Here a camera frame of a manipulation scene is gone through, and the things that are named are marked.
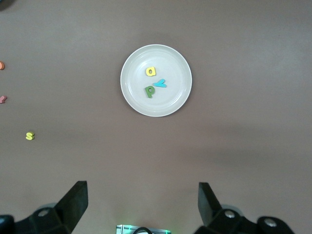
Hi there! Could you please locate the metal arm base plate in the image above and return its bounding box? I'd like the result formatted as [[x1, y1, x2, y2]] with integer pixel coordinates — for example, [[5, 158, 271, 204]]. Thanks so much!
[[116, 224, 172, 234]]

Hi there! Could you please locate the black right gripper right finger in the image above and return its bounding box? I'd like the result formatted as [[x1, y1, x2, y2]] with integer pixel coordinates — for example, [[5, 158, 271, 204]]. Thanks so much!
[[195, 182, 295, 234]]

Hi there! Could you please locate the brown table cover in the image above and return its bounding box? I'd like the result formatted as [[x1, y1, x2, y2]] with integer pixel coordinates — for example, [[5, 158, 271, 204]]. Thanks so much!
[[0, 0, 312, 234]]

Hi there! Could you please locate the green letter p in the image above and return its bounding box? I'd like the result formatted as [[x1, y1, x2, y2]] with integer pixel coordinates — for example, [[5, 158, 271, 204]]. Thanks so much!
[[144, 85, 156, 99]]

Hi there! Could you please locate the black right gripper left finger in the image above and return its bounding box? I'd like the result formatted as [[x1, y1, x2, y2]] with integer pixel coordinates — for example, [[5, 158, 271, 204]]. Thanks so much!
[[0, 180, 88, 234]]

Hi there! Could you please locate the beige round plate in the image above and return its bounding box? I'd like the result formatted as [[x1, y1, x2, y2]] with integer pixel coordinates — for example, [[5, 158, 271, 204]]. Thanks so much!
[[120, 44, 193, 118]]

